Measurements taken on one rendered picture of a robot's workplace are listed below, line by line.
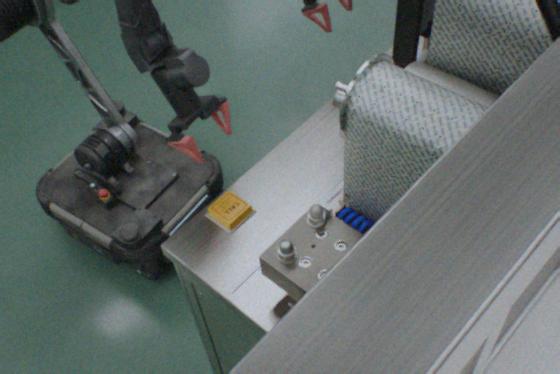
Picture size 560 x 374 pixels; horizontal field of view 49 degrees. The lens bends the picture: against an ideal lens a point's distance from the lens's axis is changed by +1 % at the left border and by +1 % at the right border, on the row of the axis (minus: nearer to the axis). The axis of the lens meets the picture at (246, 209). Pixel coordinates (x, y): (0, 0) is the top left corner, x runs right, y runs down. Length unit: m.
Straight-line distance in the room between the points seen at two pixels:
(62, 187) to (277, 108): 1.06
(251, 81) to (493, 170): 2.69
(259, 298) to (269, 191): 0.28
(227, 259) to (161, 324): 1.03
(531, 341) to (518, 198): 0.22
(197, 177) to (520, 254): 2.02
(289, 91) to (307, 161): 1.57
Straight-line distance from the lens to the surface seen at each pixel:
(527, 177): 0.42
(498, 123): 0.45
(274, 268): 1.11
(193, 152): 1.25
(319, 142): 1.48
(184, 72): 1.15
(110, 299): 2.40
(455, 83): 1.13
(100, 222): 2.31
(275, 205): 1.36
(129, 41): 1.21
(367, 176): 1.09
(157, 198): 2.31
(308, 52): 3.22
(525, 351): 0.60
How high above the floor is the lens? 1.96
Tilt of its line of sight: 51 degrees down
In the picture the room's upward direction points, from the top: 10 degrees counter-clockwise
